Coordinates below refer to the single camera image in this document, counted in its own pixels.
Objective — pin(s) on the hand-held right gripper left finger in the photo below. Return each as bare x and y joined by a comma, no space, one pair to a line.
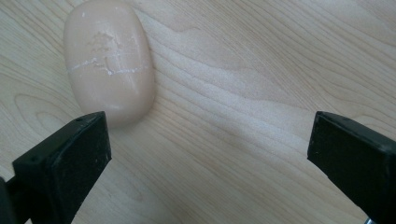
65,165

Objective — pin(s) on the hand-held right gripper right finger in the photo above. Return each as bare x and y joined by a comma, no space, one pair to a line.
355,161

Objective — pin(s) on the beige soap bar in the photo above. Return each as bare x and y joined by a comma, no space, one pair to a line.
107,62

